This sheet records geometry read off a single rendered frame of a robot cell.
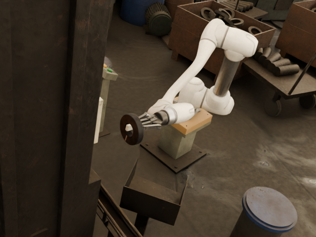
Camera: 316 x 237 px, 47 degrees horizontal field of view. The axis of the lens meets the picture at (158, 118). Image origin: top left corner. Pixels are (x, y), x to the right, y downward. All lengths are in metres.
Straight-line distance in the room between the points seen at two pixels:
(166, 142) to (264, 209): 1.04
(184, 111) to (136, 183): 0.45
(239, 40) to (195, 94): 0.62
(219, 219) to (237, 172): 0.55
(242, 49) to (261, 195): 0.86
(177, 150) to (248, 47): 1.06
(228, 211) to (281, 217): 0.59
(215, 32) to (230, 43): 0.11
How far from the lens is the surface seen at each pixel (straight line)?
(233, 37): 2.17
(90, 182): 1.41
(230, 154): 3.19
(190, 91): 2.61
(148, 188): 1.81
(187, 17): 4.21
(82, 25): 0.96
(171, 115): 1.86
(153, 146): 2.98
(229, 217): 2.67
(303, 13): 5.23
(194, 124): 2.67
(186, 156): 2.97
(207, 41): 2.15
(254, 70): 3.99
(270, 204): 2.26
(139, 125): 1.70
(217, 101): 2.56
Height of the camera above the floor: 1.89
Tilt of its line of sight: 35 degrees down
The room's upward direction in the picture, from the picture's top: 14 degrees clockwise
